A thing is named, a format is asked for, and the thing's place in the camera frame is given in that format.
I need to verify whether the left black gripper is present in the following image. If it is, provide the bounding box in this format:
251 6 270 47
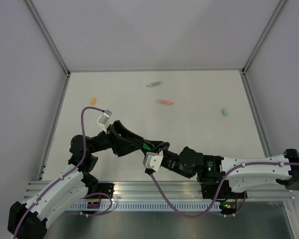
89 120 143 157

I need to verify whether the bright green pen cap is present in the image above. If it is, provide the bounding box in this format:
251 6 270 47
143 143 151 151

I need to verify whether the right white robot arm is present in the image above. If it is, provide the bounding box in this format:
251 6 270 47
142 144 299 199

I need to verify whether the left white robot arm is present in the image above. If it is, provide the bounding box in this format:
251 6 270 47
7 118 161 239

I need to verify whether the pink pen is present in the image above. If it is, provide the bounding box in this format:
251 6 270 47
156 99 173 105

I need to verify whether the orange pen cap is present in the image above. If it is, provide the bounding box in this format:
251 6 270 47
90 98 97 105

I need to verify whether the light green pen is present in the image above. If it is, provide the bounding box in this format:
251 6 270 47
147 81 163 88

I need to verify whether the light green pen cap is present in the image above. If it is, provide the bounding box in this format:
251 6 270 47
222 108 227 116

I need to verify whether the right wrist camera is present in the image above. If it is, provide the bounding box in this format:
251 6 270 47
143 151 163 172

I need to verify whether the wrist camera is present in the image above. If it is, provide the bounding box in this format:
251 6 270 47
97 110 112 132
143 151 163 172

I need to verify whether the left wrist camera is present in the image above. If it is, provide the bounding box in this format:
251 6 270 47
97 110 112 132

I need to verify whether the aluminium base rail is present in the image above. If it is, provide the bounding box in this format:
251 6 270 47
24 181 296 202

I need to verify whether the slotted cable duct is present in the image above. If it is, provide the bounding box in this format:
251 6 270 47
67 201 211 212

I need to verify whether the left aluminium frame post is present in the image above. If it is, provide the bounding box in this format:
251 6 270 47
22 0 70 77

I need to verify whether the aluminium frame post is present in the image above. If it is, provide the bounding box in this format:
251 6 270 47
22 0 70 77
241 0 289 75

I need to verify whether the right aluminium frame post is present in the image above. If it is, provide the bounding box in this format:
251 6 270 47
241 0 289 75

